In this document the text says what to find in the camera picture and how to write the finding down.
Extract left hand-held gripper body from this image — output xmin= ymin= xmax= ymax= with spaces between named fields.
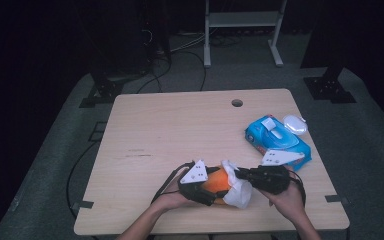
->
xmin=177 ymin=159 xmax=218 ymax=207

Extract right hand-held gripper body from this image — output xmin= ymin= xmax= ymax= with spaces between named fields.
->
xmin=250 ymin=149 xmax=306 ymax=196

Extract person's left hand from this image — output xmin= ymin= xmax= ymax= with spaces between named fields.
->
xmin=150 ymin=179 xmax=196 ymax=215

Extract person's right hand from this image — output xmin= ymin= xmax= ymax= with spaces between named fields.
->
xmin=259 ymin=168 xmax=307 ymax=224

